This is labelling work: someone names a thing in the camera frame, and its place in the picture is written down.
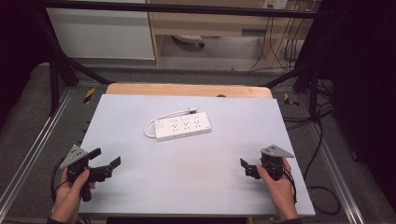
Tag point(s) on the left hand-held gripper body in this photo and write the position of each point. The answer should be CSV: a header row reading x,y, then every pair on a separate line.
x,y
74,157

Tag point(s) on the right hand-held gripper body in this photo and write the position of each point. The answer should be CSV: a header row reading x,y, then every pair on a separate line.
x,y
274,163

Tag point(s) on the person's right hand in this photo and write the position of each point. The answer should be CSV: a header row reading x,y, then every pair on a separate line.
x,y
280,191

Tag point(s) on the person's left hand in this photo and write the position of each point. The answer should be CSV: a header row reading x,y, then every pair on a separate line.
x,y
67,196

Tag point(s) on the yellow black tape marker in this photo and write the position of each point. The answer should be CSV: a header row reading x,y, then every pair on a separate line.
x,y
290,100
88,95

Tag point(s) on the white power strip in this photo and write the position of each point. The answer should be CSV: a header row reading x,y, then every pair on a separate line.
x,y
183,126

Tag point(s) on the wooden table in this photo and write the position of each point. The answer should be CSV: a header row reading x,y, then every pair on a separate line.
x,y
186,90

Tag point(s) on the white cabinet panel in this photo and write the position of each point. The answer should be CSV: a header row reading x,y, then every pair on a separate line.
x,y
99,32

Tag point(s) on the office chair base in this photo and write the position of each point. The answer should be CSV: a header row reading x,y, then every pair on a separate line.
x,y
190,39

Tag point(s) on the light wooden desk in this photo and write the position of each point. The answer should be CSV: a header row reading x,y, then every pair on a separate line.
x,y
214,25

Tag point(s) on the aluminium floor rail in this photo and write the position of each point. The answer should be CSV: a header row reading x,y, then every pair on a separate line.
x,y
31,152
337,177

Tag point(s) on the black metal frame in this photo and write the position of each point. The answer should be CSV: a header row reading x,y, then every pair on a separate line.
x,y
62,62

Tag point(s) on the white wall socket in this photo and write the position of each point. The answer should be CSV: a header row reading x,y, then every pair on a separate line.
x,y
275,3

